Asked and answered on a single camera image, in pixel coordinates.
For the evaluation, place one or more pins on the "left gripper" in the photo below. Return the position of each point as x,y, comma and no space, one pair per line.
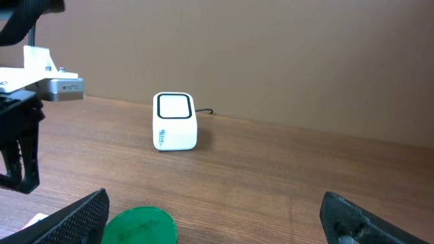
20,111

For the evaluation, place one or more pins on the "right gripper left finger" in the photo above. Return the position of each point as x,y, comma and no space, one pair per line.
81,222

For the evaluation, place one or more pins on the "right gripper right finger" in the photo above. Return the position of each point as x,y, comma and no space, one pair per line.
346,222

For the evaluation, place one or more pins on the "green lid white jar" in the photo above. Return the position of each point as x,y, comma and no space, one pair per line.
141,225

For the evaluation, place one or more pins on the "red Kleenex tissue pack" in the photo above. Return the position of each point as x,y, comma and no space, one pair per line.
38,217

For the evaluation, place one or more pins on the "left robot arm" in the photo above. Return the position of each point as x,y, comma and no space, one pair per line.
22,16

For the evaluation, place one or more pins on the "white barcode scanner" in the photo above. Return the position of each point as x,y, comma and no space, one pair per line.
174,121

